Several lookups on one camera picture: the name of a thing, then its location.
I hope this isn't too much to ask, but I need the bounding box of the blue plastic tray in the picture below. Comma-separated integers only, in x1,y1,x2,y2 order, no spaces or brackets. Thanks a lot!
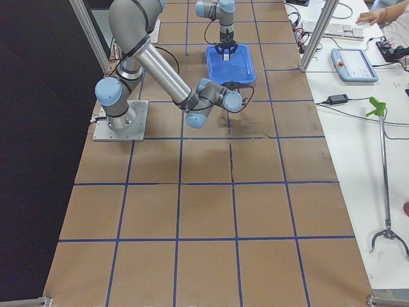
206,44,256,84

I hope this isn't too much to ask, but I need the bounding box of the person's hand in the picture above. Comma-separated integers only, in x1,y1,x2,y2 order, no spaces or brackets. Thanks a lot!
355,8,386,25

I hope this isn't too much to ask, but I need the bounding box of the white keyboard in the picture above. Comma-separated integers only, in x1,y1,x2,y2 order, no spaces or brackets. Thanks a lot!
302,20,364,41

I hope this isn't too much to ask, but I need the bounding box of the black power adapter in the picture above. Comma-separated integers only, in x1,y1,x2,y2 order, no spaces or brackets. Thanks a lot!
327,94,350,105

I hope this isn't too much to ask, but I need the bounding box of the teach pendant tablet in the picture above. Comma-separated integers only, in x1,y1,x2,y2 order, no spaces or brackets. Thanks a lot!
330,48,378,83

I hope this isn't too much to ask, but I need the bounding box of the brown cardboard table cover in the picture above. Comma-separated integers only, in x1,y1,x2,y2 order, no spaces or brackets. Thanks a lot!
44,1,370,306

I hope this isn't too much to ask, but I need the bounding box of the black device on desk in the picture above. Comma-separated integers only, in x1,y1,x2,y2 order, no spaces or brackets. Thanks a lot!
376,40,408,67

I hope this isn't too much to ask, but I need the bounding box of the aluminium frame post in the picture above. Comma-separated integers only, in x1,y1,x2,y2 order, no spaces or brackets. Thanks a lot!
70,0,111,77
299,0,339,73

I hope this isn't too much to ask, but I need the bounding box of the left aluminium frame post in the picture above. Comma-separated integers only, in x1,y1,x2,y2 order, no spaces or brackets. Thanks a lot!
70,0,111,77

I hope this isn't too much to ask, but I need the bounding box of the green handled reacher grabber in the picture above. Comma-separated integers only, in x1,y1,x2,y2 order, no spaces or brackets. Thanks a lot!
366,97,408,258

